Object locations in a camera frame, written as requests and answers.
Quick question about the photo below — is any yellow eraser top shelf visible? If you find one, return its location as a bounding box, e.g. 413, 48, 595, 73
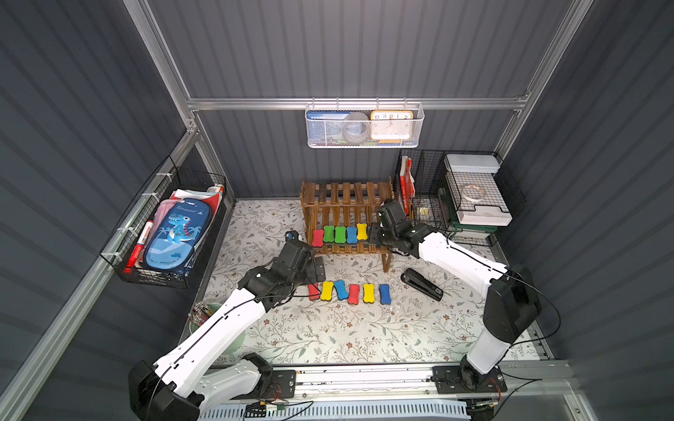
321, 281, 335, 302

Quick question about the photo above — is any yellow eraser shelf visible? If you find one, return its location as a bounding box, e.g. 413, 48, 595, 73
321, 281, 335, 302
356, 223, 369, 241

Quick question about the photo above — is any red eraser top shelf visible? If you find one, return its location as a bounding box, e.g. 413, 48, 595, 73
307, 284, 321, 301

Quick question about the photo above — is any red eraser shelf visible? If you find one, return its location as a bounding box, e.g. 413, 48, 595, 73
307, 284, 321, 301
312, 229, 325, 248

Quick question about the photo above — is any blue eraser top shelf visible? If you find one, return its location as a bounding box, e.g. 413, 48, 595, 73
333, 280, 349, 300

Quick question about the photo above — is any blue eraser shelf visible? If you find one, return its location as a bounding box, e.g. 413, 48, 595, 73
346, 226, 358, 245
333, 280, 349, 300

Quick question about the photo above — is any green eraser shelf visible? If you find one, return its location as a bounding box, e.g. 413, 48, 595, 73
323, 226, 335, 243

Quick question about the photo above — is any wooden two-tier shelf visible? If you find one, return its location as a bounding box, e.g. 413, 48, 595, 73
299, 180, 394, 273

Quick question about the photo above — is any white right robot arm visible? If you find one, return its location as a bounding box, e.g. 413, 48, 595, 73
368, 199, 542, 391

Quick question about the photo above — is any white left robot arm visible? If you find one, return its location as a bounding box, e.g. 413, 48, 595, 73
128, 240, 315, 420

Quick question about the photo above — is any red eraser lower shelf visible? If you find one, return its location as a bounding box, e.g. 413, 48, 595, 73
312, 229, 325, 248

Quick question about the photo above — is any black stapler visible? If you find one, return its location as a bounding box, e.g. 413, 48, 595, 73
400, 268, 444, 302

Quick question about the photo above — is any red folder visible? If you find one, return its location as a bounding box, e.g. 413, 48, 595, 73
399, 155, 415, 216

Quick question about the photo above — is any clear tape roll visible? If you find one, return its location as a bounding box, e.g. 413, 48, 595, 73
460, 183, 486, 203

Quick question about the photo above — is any white plastic box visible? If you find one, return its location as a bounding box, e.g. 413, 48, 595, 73
456, 205, 513, 226

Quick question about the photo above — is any yellow alarm clock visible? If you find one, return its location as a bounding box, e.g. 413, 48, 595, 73
370, 110, 414, 142

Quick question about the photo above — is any white box on organizer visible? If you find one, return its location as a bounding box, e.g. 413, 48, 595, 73
444, 154, 500, 175

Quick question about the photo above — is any grey tape roll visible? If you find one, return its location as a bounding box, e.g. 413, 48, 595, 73
342, 112, 370, 145

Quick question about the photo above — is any blue dinosaur pencil case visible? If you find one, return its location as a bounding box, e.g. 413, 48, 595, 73
143, 198, 212, 273

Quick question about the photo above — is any blue box in basket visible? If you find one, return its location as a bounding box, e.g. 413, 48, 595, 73
305, 111, 349, 148

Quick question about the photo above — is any pink case in basket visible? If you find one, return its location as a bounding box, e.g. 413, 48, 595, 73
152, 199, 176, 230

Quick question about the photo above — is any red marker pen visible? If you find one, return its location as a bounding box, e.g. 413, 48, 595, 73
123, 220, 154, 274

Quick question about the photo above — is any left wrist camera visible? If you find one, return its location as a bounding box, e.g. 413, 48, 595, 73
284, 230, 299, 242

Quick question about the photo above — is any black wire desk organizer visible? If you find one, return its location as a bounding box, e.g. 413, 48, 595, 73
393, 149, 526, 246

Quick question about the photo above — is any white wire wall basket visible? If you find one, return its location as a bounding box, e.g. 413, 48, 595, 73
305, 100, 425, 149

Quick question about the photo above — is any black wire side basket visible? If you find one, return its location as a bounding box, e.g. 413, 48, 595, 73
101, 162, 227, 289

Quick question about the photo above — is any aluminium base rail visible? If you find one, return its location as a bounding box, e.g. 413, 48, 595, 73
275, 360, 579, 402

